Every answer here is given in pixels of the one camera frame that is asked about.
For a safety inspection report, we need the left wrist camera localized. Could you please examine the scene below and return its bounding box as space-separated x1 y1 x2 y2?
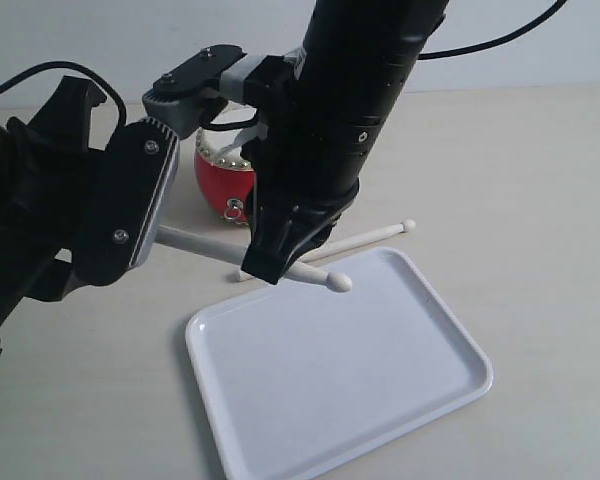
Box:
72 117 179 286

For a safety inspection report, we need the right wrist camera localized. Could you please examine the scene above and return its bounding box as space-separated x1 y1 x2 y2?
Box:
142 44 265 139

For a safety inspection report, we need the white plastic tray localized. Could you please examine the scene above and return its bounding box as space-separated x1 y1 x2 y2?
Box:
185 247 494 479

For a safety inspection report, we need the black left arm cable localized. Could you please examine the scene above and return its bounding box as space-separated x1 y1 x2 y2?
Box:
0 60 129 136

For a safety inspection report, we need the small red drum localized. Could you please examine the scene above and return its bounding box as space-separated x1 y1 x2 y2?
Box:
194 128 255 225

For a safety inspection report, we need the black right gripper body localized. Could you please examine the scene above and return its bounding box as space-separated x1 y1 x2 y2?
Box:
244 54 381 221

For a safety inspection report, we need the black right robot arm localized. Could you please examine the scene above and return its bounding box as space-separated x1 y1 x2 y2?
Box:
242 0 447 284

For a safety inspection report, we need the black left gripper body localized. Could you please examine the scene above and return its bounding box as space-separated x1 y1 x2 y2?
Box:
0 74 111 359

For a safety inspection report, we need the white wooden drumstick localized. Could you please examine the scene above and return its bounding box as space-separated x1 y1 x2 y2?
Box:
156 226 353 293
234 218 417 283

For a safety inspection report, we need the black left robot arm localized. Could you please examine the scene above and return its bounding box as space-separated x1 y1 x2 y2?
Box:
0 76 105 355

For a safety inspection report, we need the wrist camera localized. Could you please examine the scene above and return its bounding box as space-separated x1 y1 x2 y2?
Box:
142 44 265 139
72 117 179 286

